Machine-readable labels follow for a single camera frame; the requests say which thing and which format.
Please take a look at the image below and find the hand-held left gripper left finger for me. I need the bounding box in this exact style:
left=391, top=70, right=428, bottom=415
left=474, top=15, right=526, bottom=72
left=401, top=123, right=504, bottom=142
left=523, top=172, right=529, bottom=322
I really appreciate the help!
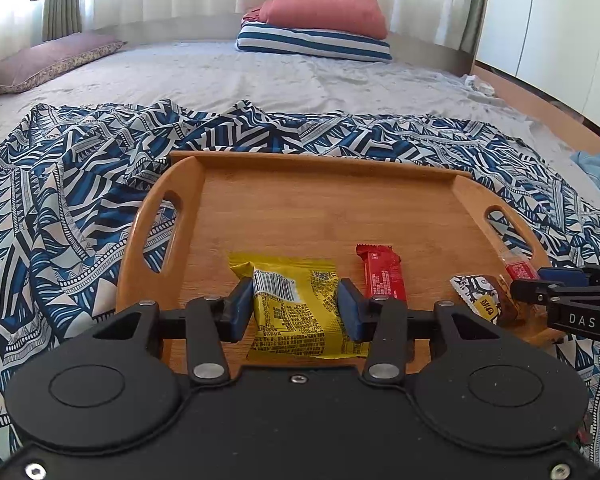
left=92, top=277, right=254, bottom=383

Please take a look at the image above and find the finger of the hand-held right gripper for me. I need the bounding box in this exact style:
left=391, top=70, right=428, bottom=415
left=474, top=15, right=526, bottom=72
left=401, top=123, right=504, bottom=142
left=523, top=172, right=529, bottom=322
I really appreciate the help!
left=537, top=259, right=600, bottom=286
left=510, top=279, right=600, bottom=308

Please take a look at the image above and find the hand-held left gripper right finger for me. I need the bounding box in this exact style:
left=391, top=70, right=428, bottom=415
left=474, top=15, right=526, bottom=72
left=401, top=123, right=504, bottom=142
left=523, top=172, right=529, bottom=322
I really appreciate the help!
left=336, top=279, right=503, bottom=387

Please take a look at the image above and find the small red clear candy packet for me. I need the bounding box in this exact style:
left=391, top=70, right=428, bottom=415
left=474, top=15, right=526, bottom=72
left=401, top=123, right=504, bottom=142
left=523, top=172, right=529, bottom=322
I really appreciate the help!
left=497, top=249, right=540, bottom=282

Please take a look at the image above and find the yellow snack packet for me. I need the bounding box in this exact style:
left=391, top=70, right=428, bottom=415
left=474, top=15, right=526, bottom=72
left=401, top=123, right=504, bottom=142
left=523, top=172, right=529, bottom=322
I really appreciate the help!
left=228, top=252, right=371, bottom=361

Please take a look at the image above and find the wooden tray with handles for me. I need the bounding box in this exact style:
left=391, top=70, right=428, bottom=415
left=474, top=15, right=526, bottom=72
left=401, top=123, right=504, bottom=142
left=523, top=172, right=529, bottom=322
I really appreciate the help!
left=116, top=151, right=568, bottom=378

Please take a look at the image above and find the white brown snack packet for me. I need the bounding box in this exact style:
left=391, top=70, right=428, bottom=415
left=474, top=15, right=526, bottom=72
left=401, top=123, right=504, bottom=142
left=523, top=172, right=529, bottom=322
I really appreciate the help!
left=450, top=274, right=521, bottom=326

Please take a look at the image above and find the red snack bar packet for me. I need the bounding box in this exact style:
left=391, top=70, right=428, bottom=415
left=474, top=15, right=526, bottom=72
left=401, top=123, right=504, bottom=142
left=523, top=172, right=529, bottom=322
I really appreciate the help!
left=355, top=243, right=408, bottom=303

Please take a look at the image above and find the light blue cloth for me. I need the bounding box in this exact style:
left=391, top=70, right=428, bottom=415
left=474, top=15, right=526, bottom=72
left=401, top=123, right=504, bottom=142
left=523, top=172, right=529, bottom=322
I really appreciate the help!
left=570, top=145, right=600, bottom=191

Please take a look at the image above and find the white crumpled wrapper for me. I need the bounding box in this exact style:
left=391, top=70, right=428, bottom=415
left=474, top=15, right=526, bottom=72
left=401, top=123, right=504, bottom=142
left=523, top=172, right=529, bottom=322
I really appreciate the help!
left=461, top=74, right=496, bottom=97

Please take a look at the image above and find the blue white patterned blanket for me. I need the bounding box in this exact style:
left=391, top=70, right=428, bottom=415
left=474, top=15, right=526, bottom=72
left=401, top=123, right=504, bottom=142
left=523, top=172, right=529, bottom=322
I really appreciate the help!
left=0, top=99, right=600, bottom=471

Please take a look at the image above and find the grey bed sheet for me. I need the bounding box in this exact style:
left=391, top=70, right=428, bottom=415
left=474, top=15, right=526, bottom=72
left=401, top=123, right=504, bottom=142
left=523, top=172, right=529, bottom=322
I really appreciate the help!
left=0, top=37, right=600, bottom=211

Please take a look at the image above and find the white wardrobe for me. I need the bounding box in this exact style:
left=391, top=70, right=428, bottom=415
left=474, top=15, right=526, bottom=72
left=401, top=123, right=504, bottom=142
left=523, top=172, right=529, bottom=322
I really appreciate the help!
left=472, top=0, right=600, bottom=133

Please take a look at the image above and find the blue white striped pillow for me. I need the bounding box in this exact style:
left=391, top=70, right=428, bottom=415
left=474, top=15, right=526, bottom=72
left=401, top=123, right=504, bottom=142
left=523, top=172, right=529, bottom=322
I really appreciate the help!
left=236, top=22, right=393, bottom=63

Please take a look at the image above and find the green curtain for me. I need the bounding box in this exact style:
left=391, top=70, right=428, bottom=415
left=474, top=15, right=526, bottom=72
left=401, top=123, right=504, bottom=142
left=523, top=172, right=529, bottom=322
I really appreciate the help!
left=460, top=0, right=493, bottom=52
left=42, top=0, right=83, bottom=41

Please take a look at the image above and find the red pillow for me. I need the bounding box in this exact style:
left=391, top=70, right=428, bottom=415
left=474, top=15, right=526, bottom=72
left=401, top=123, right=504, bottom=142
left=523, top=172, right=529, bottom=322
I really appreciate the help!
left=242, top=0, right=388, bottom=41

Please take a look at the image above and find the mauve floral pillow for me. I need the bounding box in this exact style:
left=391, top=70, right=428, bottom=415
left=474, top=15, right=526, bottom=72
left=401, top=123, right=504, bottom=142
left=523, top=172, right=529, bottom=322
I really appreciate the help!
left=0, top=32, right=127, bottom=97

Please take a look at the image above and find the wooden bed frame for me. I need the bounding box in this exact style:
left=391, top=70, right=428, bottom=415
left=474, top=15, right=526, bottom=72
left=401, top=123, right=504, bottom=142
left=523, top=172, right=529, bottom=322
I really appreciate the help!
left=470, top=62, right=600, bottom=156

